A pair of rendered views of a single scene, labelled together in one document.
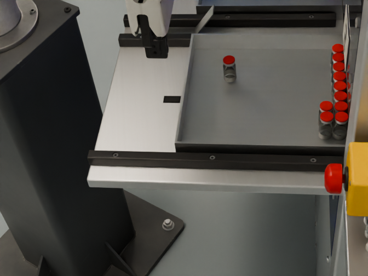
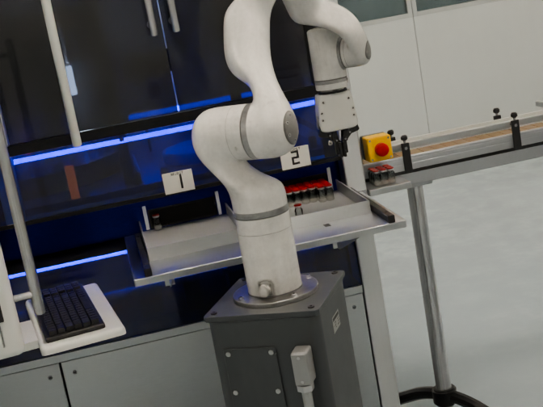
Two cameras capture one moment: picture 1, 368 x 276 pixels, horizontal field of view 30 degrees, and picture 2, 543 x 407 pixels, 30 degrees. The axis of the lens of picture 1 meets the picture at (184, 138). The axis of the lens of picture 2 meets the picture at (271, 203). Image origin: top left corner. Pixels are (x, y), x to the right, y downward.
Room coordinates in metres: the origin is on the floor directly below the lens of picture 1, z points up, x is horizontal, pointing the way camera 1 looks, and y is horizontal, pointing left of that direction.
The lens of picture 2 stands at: (1.91, 2.35, 1.55)
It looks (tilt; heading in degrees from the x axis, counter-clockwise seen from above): 13 degrees down; 248
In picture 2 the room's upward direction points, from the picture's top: 10 degrees counter-clockwise
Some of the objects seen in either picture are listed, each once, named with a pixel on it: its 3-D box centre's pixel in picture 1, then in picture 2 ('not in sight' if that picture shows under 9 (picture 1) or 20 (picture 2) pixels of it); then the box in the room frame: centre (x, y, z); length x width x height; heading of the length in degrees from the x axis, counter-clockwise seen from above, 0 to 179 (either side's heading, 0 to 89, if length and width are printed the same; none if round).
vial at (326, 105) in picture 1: (325, 115); (322, 194); (0.73, -0.23, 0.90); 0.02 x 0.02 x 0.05
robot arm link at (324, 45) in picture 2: not in sight; (328, 52); (0.76, 0.02, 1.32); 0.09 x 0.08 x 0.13; 131
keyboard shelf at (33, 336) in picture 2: not in sight; (56, 320); (1.55, -0.13, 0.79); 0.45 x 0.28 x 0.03; 85
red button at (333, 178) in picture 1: (339, 178); (381, 149); (0.53, -0.19, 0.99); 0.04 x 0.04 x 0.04; 77
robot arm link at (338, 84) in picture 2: not in sight; (332, 84); (0.76, 0.02, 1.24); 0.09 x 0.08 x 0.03; 167
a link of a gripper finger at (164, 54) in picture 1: (153, 45); (347, 142); (0.75, 0.02, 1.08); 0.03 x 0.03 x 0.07; 77
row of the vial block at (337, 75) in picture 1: (338, 90); (301, 196); (0.77, -0.26, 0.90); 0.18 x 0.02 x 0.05; 167
